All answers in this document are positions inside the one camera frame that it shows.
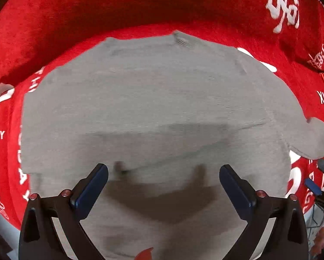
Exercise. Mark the red printed blanket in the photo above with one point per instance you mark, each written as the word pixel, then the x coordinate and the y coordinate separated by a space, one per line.
pixel 97 5

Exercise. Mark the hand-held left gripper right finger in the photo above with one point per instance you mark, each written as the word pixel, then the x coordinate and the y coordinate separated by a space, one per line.
pixel 233 189

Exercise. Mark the grey shirt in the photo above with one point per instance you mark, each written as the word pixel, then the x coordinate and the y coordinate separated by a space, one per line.
pixel 151 100

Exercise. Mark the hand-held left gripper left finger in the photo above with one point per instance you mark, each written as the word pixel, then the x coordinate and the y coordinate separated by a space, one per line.
pixel 92 187

